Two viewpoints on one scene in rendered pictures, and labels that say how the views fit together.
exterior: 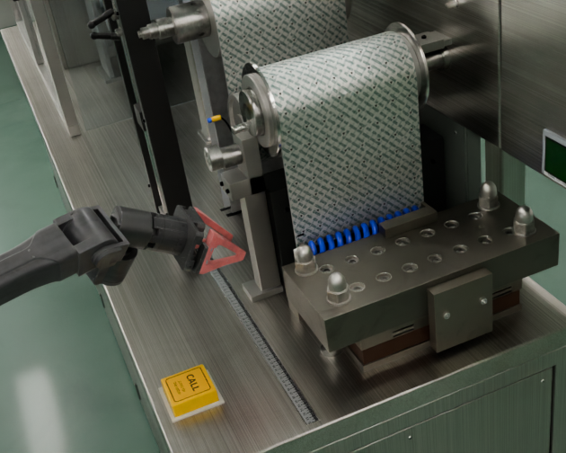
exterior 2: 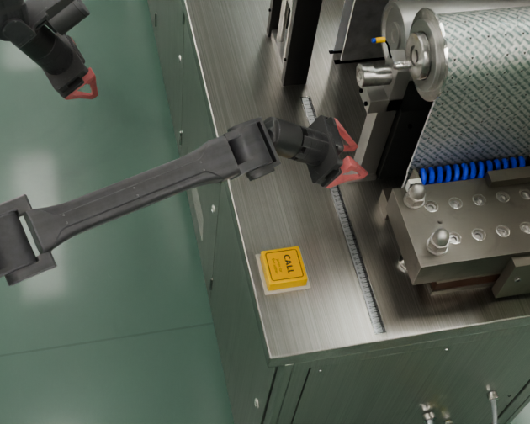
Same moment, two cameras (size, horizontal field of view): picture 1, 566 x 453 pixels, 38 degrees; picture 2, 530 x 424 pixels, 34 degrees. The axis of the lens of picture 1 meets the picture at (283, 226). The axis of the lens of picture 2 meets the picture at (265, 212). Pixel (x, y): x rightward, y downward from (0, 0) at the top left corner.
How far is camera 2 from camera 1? 57 cm
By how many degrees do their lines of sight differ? 24
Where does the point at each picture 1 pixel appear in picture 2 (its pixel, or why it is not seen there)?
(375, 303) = (466, 262)
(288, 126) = (449, 87)
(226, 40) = not seen: outside the picture
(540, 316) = not seen: outside the picture
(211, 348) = (304, 224)
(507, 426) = (521, 350)
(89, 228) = (253, 149)
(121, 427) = (150, 150)
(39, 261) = (207, 174)
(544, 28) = not seen: outside the picture
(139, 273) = (246, 109)
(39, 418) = (73, 115)
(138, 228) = (289, 146)
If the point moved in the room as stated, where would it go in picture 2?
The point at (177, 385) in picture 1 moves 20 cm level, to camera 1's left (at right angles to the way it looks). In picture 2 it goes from (275, 262) to (161, 248)
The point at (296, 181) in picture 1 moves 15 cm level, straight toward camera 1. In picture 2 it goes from (434, 125) to (433, 198)
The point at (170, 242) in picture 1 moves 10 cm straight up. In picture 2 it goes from (310, 159) to (320, 119)
